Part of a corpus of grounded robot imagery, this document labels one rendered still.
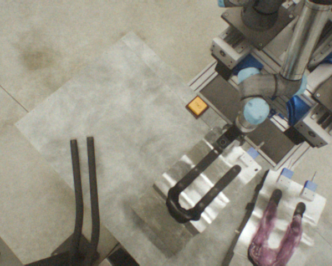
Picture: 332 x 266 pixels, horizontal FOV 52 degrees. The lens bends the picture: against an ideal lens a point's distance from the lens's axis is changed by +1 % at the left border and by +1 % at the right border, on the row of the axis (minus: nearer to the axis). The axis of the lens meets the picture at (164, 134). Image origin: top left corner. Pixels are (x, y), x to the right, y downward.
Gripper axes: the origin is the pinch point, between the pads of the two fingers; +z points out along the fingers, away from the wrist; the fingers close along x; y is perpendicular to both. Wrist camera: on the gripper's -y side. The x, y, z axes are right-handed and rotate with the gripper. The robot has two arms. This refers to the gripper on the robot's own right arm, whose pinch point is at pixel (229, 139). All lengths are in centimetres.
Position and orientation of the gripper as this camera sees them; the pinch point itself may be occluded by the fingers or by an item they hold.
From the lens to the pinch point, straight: 144.1
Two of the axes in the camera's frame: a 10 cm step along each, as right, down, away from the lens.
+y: 7.2, -6.6, 2.1
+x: -6.9, -7.0, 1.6
